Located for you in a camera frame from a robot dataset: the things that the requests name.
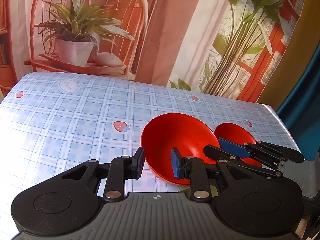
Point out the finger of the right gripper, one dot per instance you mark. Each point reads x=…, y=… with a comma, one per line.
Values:
x=262, y=152
x=218, y=155

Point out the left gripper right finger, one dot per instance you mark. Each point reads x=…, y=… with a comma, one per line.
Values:
x=192, y=169

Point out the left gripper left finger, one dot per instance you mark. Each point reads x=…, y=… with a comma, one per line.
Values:
x=118, y=171

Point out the red bowl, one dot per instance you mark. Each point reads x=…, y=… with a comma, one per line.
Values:
x=175, y=130
x=232, y=137

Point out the green plastic plate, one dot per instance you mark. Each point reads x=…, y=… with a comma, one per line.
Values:
x=208, y=191

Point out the blue curtain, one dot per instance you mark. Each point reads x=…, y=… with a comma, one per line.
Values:
x=300, y=110

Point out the blue plaid tablecloth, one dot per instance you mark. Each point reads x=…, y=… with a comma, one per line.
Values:
x=51, y=122

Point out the yellow wooden panel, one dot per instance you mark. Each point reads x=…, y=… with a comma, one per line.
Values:
x=301, y=48

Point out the printed room backdrop cloth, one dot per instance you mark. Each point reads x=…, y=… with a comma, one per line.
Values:
x=227, y=48

